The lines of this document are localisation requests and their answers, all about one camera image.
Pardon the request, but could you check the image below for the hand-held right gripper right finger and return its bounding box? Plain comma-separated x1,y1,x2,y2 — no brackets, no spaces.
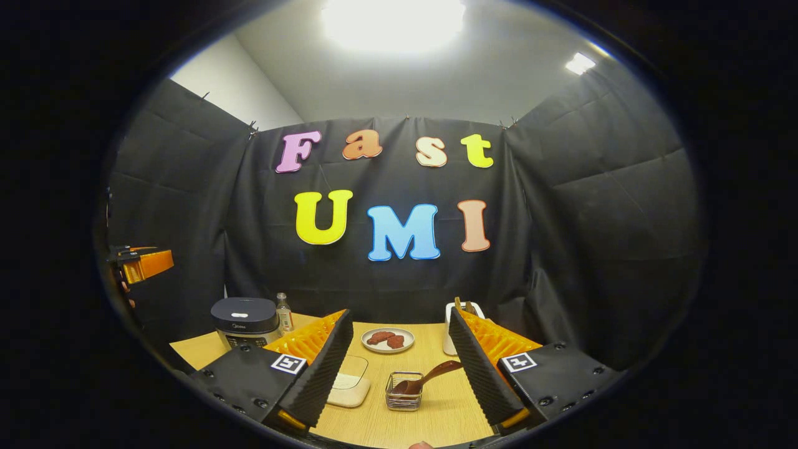
448,307,624,435

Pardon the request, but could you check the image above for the small ceiling light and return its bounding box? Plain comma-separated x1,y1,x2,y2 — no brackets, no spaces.
565,52,597,76

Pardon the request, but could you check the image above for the large ceiling light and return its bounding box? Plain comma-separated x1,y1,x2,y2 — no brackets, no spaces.
321,0,467,56

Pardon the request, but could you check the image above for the clear lidded box of rice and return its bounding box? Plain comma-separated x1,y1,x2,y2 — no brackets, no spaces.
325,355,371,409

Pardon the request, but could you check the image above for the small glass bottle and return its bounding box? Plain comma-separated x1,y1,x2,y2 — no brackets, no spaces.
276,292,295,334

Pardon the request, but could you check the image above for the white toaster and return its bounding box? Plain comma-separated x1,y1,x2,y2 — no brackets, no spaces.
442,302,486,356

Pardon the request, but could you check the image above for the black backdrop cloth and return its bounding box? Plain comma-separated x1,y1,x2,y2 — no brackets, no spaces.
94,59,708,375

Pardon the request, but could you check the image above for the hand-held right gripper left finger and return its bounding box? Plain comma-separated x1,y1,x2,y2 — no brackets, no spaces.
187,309,354,432

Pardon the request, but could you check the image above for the white round plate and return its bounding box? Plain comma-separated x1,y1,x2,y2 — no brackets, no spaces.
361,327,415,354

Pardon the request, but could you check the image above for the brown wooden spoon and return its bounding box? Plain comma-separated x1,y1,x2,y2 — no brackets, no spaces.
392,360,464,397

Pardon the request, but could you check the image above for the dark lidded rice cooker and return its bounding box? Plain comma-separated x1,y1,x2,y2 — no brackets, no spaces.
210,297,281,350

